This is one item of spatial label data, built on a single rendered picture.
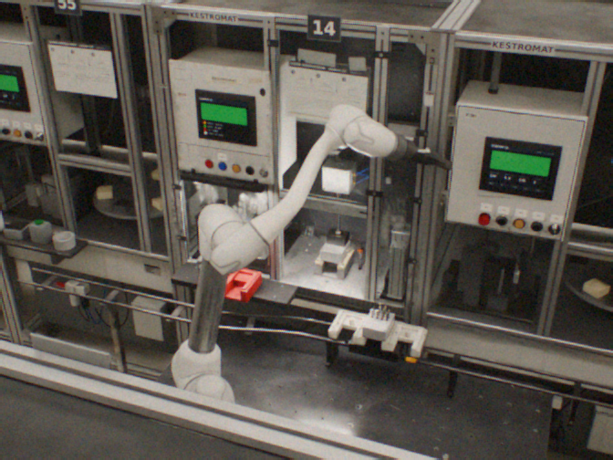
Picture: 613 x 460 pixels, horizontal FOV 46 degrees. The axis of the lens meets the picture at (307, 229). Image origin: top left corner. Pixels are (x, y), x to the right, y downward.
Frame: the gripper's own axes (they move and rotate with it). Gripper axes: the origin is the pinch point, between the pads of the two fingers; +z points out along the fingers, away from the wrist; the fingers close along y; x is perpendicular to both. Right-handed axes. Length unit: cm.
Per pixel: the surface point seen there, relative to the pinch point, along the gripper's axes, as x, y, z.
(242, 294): 48, 82, -26
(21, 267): 32, 331, -58
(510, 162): -1.3, -16.7, 14.7
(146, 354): 78, 215, -8
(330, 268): 31, 79, 14
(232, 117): -15, 62, -52
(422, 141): -8.4, 7.7, -3.5
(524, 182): 4.1, -17.8, 21.0
